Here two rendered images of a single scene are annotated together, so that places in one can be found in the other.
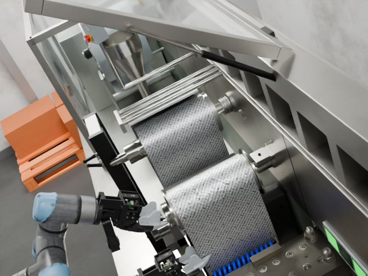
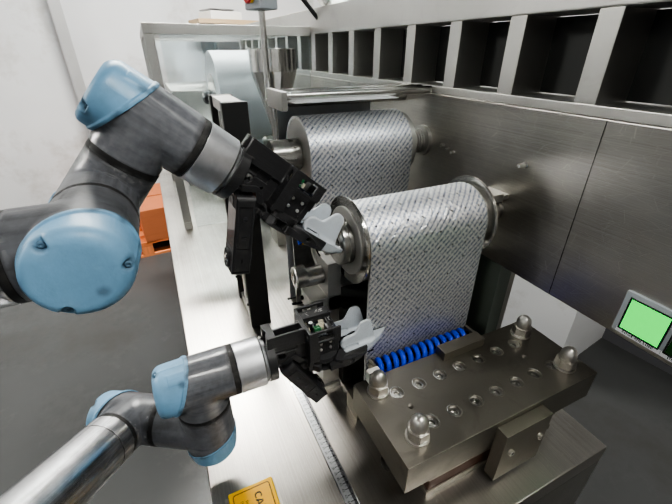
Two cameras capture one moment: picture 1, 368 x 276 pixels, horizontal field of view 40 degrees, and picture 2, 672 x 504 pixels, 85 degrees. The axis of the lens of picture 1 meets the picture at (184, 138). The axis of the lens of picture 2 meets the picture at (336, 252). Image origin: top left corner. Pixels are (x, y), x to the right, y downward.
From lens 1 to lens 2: 0.96 m
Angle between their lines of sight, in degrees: 18
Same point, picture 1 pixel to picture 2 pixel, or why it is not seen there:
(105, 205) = (257, 158)
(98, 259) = (137, 353)
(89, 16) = not seen: outside the picture
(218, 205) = (430, 242)
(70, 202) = (188, 112)
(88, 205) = (226, 138)
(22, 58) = not seen: hidden behind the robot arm
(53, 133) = not seen: hidden behind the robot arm
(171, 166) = (334, 190)
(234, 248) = (414, 327)
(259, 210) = (468, 274)
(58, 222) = (142, 141)
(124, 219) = (285, 204)
